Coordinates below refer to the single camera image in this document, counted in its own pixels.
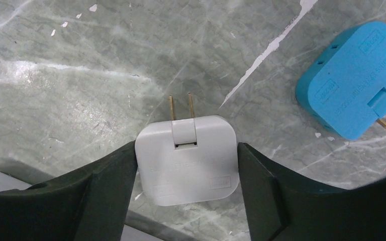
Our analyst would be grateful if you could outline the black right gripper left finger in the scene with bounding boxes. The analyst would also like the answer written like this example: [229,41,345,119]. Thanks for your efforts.
[0,142,137,240]

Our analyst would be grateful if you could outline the white plug adapter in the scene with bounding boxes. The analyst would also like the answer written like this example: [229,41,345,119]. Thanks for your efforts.
[135,99,240,206]

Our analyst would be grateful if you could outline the blue plug adapter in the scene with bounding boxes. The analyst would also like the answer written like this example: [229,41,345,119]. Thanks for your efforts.
[296,21,386,140]

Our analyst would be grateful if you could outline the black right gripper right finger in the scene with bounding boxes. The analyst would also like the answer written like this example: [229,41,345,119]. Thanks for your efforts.
[237,143,386,240]

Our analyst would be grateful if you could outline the white multicolour power strip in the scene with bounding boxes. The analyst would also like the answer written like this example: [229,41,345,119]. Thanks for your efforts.
[0,172,161,241]

